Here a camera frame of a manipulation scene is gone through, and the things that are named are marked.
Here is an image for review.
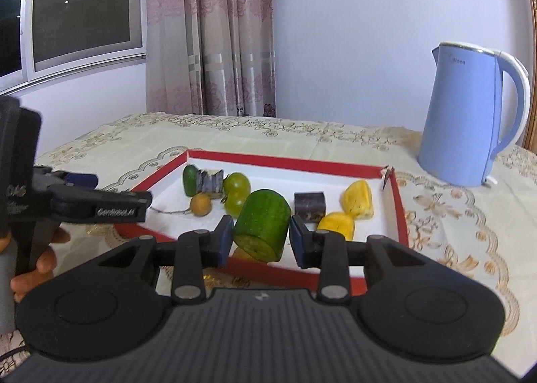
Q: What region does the black cable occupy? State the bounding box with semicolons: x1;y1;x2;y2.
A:
0;347;31;364

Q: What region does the yellow pepper piece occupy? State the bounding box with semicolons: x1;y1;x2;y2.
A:
341;181;374;220
316;212;356;241

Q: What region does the pink patterned curtain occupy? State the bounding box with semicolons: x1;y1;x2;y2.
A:
145;0;278;117

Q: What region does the yellow pepper piece front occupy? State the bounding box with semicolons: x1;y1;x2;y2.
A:
316;212;356;241

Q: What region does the large cucumber piece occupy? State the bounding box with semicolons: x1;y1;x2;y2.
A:
232;189;292;263

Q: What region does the gold frame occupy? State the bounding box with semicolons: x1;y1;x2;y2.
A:
520;0;537;149

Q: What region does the red cardboard box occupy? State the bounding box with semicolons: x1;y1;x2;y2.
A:
113;149;409;296

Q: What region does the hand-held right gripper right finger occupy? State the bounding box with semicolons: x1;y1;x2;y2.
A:
289;215;424;304

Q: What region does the longan with twig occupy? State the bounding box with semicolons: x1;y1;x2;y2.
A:
149;193;211;216

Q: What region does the green lime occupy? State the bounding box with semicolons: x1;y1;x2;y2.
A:
224;190;249;216
222;172;251;195

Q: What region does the dark sugarcane piece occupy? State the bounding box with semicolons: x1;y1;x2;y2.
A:
196;168;225;195
294;191;327;222

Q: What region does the window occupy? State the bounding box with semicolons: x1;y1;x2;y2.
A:
0;0;147;94

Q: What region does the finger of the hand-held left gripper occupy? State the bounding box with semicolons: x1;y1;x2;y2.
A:
50;187;153;224
36;167;100;192

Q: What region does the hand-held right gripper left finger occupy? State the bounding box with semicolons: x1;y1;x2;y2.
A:
98;215;234;304

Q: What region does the small cucumber end piece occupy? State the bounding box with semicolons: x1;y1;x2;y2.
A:
182;165;204;198

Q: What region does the person's left hand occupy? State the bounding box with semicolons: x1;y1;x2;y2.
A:
10;228;70;303

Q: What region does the blue electric kettle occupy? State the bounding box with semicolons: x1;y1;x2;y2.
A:
417;41;531;187

